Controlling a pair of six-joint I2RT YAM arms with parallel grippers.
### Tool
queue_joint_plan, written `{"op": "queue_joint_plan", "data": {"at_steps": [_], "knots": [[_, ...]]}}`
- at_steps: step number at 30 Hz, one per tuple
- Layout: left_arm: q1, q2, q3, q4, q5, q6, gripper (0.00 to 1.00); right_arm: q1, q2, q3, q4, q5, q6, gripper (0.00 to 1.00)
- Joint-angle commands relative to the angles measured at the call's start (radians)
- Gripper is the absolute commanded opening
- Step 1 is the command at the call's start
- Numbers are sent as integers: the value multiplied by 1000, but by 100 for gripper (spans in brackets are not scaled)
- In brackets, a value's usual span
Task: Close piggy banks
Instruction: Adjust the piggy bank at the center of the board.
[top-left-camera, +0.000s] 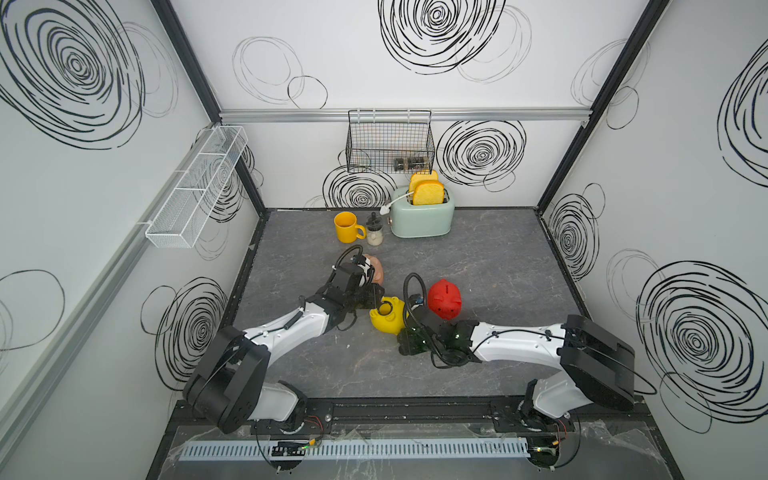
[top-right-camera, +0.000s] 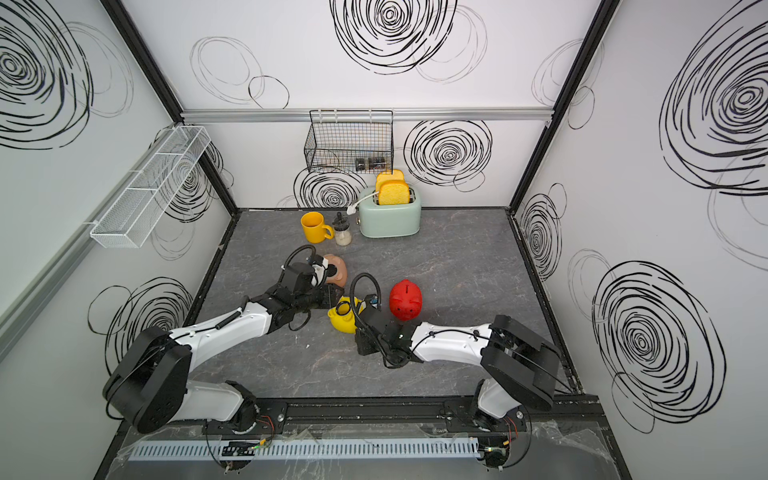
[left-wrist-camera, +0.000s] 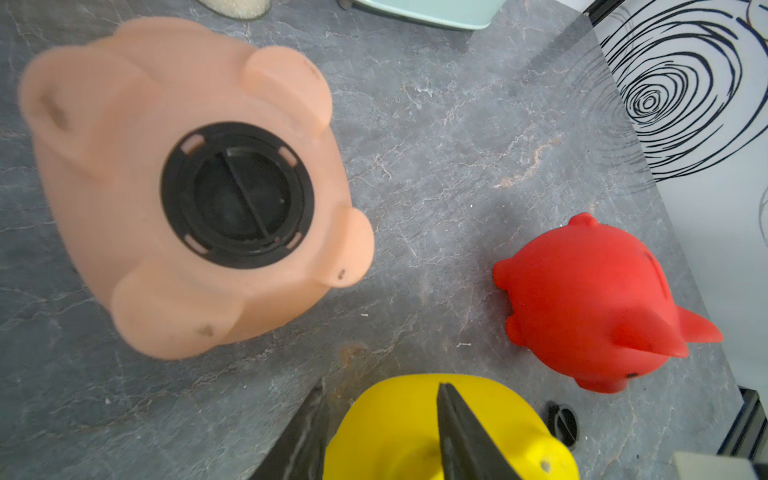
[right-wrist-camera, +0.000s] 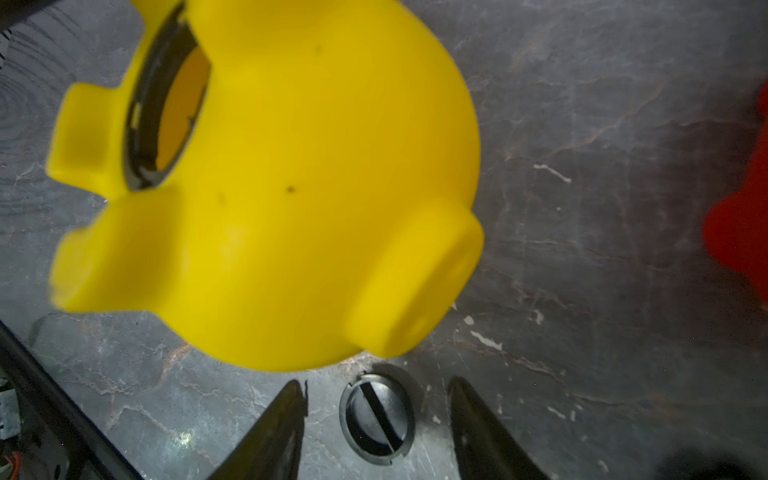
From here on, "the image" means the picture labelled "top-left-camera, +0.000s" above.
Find black corner frame post left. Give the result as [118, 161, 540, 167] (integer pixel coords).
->
[151, 0, 269, 220]

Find black corner frame post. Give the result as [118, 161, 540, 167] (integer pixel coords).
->
[151, 0, 269, 220]
[536, 0, 670, 214]

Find red piggy bank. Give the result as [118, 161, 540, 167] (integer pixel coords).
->
[427, 279, 462, 321]

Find glass sugar jar with spoon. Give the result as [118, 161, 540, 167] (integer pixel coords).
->
[365, 212, 384, 246]

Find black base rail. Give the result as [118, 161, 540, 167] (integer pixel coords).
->
[173, 394, 652, 428]

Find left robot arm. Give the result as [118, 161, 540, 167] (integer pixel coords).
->
[183, 254, 383, 433]

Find black corner frame post right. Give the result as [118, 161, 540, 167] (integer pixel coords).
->
[536, 0, 670, 214]

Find black wire basket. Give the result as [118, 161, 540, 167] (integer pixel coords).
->
[345, 109, 436, 174]

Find black round plug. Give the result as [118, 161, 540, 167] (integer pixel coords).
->
[376, 301, 393, 317]

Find white slotted cable duct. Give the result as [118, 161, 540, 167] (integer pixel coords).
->
[179, 438, 530, 462]

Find yellow ceramic mug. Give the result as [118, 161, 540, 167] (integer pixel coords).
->
[334, 211, 367, 244]

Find yellow piggy bank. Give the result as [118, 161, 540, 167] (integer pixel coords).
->
[369, 297, 405, 335]

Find yellow toast slice rear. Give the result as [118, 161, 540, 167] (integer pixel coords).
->
[408, 170, 438, 192]

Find dark item in basket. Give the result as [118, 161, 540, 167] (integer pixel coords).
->
[393, 157, 428, 172]

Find yellow toast slice front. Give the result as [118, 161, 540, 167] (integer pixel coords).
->
[411, 180, 445, 206]

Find white wire shelf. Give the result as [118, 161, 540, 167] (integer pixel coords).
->
[145, 124, 247, 249]

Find pink piggy bank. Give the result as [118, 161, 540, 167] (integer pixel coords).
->
[365, 254, 384, 286]

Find yellow toast slice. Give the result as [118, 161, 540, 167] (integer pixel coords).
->
[408, 170, 438, 192]
[411, 180, 445, 206]

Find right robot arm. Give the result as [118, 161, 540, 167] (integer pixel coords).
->
[397, 305, 635, 427]

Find mint green toaster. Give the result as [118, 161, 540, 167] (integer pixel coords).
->
[388, 186, 455, 239]

